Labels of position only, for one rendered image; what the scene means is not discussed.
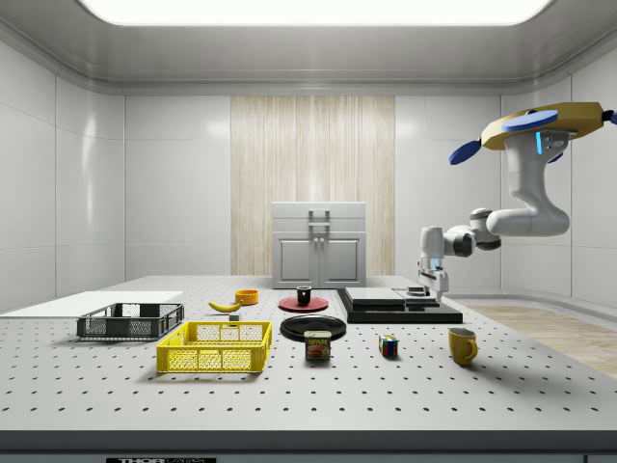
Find banana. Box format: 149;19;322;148
207;299;244;315

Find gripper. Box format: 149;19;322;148
416;266;451;304

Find yellow basket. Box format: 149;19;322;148
155;320;274;375

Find flat-sided can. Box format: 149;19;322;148
304;330;333;363

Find white cabinet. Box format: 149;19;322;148
271;201;368;290

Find white board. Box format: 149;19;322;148
0;290;185;318

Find yellow mug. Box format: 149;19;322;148
447;327;480;366

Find red plate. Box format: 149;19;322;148
278;296;330;313

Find black plate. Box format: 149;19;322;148
280;313;349;342

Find dark grey basket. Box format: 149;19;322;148
76;302;186;342

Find black stove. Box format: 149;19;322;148
335;285;465;325

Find puzzle cube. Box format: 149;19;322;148
378;334;401;360

